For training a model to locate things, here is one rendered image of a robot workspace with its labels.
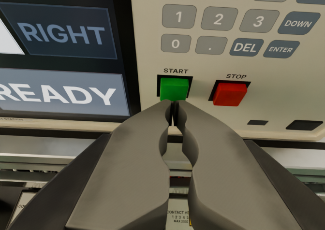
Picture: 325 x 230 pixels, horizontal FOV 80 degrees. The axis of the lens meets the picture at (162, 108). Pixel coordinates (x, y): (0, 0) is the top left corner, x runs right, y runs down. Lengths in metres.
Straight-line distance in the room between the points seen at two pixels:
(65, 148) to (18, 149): 0.04
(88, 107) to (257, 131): 0.15
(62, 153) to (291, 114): 0.20
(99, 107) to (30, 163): 0.10
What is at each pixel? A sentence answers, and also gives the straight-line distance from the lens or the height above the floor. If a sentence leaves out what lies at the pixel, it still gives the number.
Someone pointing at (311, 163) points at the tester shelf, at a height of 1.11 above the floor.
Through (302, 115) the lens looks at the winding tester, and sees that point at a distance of 0.19.
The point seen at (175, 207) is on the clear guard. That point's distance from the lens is 0.22.
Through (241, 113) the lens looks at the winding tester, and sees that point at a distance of 0.17.
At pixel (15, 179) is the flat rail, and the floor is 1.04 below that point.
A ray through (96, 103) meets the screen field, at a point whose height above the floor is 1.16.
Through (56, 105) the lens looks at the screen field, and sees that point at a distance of 0.17.
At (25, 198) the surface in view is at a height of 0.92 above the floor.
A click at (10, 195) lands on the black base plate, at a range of 0.62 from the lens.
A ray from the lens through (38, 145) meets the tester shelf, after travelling 0.21.
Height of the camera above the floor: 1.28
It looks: 56 degrees down
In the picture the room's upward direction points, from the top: 4 degrees clockwise
